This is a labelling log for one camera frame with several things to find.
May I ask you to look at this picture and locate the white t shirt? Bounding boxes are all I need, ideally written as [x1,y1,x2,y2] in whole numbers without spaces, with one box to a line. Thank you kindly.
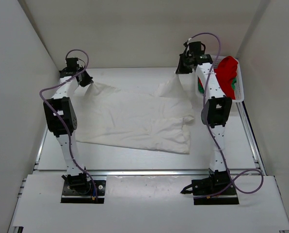
[72,75,194,154]

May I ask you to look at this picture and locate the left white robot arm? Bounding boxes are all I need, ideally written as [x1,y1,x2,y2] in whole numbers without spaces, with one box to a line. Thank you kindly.
[43,57,94,194]

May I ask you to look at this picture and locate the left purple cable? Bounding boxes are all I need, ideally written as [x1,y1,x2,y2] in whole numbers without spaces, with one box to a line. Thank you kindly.
[39,49,98,202]

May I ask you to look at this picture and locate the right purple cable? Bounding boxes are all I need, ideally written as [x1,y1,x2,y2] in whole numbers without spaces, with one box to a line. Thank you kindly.
[183,32,264,200]

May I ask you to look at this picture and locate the green t shirt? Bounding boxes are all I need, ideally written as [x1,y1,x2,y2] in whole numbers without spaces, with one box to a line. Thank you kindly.
[197,78,237,94]

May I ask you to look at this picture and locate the white plastic basket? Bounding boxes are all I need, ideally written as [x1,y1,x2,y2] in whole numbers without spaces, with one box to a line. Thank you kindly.
[195,54,246,102]

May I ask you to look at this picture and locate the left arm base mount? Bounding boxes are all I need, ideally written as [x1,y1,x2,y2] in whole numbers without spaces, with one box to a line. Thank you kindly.
[61,173,106,204]

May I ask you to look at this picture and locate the purple cable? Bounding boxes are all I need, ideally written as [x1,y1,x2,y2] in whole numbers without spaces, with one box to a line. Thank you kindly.
[39,49,98,202]
[183,32,264,200]

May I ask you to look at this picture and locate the red t shirt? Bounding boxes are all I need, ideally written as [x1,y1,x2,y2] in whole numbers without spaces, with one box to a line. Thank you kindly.
[195,54,238,100]

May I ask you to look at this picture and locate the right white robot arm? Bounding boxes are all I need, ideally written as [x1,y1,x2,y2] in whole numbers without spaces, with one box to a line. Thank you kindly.
[176,41,232,194]

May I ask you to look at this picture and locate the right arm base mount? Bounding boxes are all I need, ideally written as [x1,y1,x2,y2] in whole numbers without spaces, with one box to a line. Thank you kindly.
[180,172,239,205]

